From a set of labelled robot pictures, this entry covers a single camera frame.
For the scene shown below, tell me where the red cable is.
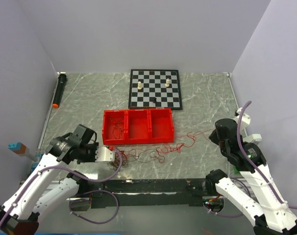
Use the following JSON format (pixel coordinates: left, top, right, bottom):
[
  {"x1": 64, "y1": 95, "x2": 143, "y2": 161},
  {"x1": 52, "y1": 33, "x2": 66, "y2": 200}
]
[{"x1": 109, "y1": 129, "x2": 217, "y2": 165}]

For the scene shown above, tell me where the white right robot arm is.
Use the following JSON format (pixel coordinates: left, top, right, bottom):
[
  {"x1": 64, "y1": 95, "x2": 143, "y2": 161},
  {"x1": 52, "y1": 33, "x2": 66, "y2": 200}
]
[{"x1": 205, "y1": 118, "x2": 297, "y2": 235}]

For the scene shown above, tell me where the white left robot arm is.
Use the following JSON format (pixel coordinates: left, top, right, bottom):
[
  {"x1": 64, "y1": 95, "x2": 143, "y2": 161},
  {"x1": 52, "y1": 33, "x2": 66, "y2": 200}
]
[{"x1": 0, "y1": 124, "x2": 99, "y2": 235}]

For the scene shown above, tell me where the red three-compartment plastic tray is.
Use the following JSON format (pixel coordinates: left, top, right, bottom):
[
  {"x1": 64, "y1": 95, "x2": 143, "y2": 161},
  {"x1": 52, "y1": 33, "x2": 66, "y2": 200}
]
[{"x1": 102, "y1": 108, "x2": 174, "y2": 145}]

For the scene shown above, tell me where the grey and blue toy block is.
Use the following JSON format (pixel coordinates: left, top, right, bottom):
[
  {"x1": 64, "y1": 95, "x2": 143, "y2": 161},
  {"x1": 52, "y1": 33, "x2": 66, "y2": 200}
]
[{"x1": 35, "y1": 149, "x2": 45, "y2": 162}]

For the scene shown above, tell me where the blue and brown toy block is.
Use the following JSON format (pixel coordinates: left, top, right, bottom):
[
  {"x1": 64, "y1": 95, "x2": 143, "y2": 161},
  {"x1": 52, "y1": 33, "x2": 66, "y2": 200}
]
[{"x1": 8, "y1": 142, "x2": 26, "y2": 156}]

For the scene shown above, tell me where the white chess piece right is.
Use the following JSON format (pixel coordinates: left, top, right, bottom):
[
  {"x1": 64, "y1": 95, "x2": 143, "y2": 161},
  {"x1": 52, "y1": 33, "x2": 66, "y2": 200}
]
[{"x1": 165, "y1": 78, "x2": 170, "y2": 87}]

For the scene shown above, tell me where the white chess piece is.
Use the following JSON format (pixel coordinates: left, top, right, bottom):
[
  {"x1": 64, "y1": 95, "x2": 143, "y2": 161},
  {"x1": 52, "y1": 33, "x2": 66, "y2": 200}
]
[
  {"x1": 137, "y1": 81, "x2": 142, "y2": 90},
  {"x1": 165, "y1": 78, "x2": 170, "y2": 87}
]

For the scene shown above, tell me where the black marker with orange cap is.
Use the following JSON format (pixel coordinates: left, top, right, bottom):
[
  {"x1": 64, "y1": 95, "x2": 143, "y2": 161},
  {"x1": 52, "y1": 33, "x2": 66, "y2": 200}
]
[{"x1": 52, "y1": 73, "x2": 67, "y2": 109}]

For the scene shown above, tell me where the white chess piece left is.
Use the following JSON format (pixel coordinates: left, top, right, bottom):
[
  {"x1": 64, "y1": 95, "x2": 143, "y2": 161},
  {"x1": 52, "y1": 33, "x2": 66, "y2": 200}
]
[{"x1": 137, "y1": 81, "x2": 142, "y2": 90}]

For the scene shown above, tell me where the black and grey chessboard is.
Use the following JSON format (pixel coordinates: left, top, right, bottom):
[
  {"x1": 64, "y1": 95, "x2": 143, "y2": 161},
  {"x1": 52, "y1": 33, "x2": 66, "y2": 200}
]
[{"x1": 128, "y1": 69, "x2": 183, "y2": 110}]

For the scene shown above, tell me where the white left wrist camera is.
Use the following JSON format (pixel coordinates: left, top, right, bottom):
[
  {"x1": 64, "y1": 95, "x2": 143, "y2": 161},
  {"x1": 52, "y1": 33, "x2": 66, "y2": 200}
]
[{"x1": 95, "y1": 146, "x2": 115, "y2": 163}]

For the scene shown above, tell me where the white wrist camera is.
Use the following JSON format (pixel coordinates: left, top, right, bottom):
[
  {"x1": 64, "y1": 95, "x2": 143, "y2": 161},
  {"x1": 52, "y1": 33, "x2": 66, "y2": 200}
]
[
  {"x1": 95, "y1": 146, "x2": 115, "y2": 163},
  {"x1": 233, "y1": 108, "x2": 251, "y2": 130}
]

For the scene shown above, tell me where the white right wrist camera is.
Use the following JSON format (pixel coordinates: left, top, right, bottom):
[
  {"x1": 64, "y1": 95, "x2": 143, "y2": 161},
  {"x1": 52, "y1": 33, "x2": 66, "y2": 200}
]
[{"x1": 233, "y1": 108, "x2": 251, "y2": 130}]

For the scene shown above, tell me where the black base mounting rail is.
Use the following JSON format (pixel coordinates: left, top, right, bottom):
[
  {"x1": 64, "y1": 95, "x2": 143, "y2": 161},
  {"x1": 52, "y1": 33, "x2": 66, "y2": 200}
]
[{"x1": 59, "y1": 178, "x2": 235, "y2": 209}]

